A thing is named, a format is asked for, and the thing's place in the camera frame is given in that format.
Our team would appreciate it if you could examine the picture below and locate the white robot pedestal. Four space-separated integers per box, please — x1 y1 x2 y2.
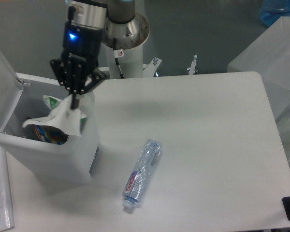
104 45 143 79

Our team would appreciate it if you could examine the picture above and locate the blue plastic bag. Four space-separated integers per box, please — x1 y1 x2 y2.
259 0 290 27

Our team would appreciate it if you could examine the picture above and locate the white trash can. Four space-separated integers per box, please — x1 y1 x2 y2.
0 73 100 184

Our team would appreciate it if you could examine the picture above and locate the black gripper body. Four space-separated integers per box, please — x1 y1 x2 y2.
61 21 102 73

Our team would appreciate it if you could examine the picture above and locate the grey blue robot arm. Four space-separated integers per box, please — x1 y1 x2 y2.
50 0 150 110

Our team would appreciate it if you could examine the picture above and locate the white pedestal base bracket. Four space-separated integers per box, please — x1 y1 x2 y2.
96 54 199 80

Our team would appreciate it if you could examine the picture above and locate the translucent plastic box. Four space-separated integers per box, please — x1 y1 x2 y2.
227 16 290 166

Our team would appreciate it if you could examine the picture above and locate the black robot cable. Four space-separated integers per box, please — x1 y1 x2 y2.
112 37 125 79

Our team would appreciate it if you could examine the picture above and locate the crushed clear plastic bottle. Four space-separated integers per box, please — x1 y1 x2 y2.
122 139 162 213

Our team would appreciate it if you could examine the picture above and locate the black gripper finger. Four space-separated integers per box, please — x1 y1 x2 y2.
71 64 106 110
50 58 73 95

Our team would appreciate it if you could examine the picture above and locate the colourful snack wrapper in bin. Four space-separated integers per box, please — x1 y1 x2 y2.
22 117 69 145

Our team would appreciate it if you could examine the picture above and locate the white paper notebook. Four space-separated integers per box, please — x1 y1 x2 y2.
0 146 15 232

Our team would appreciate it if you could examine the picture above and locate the white trash can lid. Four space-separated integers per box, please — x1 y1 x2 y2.
0 51 24 131

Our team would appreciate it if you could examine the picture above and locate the white plastic wrapper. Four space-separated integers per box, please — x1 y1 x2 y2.
22 92 95 137

